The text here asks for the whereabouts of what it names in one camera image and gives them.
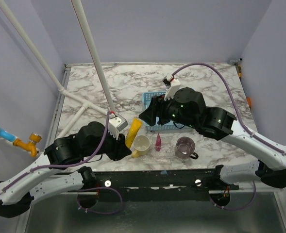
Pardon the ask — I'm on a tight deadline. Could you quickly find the purple mug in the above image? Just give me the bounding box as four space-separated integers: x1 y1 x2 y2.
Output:
175 136 199 160

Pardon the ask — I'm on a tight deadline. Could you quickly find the yellow mug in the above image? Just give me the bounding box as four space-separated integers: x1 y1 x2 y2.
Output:
131 135 151 158

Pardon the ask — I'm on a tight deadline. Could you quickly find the purple cable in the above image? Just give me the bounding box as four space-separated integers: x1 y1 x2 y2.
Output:
171 62 286 211
0 111 124 216

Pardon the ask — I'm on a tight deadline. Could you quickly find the toy faucet blue orange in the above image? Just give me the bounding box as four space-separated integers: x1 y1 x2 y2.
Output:
0 127 42 157

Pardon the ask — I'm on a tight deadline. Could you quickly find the orange clamp on wall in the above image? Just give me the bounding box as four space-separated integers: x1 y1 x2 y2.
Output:
247 97 252 108

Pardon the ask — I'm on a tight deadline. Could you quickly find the black mounting rail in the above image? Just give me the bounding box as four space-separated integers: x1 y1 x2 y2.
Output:
67 167 240 202

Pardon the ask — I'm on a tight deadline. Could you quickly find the yellow toothpaste tube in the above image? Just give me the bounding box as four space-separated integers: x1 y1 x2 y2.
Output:
125 117 142 149

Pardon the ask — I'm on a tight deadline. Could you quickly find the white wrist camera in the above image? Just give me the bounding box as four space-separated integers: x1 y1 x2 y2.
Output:
108 116 128 140
163 75 181 100

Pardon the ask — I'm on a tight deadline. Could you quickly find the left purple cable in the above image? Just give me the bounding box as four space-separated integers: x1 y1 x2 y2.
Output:
0 111 124 216

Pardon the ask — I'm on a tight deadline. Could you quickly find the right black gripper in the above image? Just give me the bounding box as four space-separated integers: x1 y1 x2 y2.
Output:
138 92 197 129

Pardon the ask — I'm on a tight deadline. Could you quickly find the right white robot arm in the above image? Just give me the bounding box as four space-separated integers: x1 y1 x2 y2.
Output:
139 87 286 190

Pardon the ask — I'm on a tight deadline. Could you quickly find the white pvc pipe frame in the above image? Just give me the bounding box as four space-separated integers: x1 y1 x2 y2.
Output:
0 0 119 139

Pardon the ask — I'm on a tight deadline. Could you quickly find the yellow tool at corner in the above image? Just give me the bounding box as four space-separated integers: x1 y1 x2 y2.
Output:
237 66 242 79

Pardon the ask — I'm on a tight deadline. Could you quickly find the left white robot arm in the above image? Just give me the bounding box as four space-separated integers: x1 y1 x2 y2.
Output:
0 121 131 218

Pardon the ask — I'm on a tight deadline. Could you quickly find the blue plastic basket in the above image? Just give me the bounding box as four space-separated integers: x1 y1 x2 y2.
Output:
141 90 197 132

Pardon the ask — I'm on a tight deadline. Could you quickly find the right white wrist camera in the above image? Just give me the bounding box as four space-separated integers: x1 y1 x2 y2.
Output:
163 75 181 100

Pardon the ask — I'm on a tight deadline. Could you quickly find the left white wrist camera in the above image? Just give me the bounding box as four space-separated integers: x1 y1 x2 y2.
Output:
108 116 128 140

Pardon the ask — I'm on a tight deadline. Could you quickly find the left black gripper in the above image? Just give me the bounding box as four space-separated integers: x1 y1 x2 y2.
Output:
83 128 132 161

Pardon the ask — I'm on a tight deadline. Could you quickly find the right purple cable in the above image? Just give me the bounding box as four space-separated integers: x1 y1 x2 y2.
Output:
171 62 286 211

